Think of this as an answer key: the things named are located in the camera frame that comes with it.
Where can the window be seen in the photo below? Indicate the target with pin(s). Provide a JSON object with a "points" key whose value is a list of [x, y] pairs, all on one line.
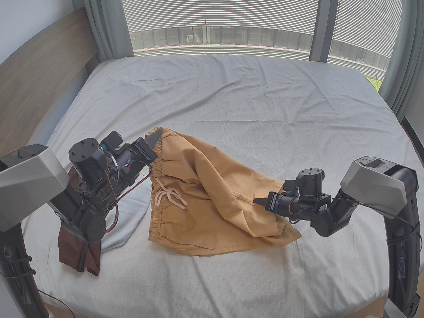
{"points": [[218, 8]]}

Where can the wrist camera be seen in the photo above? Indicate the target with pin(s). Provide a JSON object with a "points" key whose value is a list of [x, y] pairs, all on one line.
{"points": [[290, 186], [112, 141]]}

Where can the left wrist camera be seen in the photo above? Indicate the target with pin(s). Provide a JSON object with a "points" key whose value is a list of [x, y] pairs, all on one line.
{"points": [[112, 141]]}

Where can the brown garment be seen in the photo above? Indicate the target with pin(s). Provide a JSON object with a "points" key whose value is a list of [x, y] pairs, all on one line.
{"points": [[71, 250]]}

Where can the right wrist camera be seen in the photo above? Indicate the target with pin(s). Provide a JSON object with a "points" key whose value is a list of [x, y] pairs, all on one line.
{"points": [[290, 186]]}

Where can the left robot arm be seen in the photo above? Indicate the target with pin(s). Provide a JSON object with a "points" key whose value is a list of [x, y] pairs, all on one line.
{"points": [[29, 184]]}

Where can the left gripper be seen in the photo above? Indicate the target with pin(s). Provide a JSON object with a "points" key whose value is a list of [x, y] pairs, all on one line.
{"points": [[132, 159]]}

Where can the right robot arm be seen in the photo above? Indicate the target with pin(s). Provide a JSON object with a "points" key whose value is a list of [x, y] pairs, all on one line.
{"points": [[374, 181]]}

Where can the pale grey garment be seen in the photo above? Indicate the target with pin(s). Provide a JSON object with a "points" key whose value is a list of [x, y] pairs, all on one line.
{"points": [[129, 217]]}

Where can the grey-green curtain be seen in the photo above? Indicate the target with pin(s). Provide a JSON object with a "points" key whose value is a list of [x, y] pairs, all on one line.
{"points": [[106, 18], [405, 71]]}

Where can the mustard yellow shorts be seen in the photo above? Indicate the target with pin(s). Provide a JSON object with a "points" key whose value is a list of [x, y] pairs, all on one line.
{"points": [[205, 217]]}

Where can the bed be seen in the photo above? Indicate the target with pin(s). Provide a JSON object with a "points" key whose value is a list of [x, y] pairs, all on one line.
{"points": [[238, 111]]}

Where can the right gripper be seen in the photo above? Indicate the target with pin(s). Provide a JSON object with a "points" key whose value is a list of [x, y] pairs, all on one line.
{"points": [[283, 205]]}

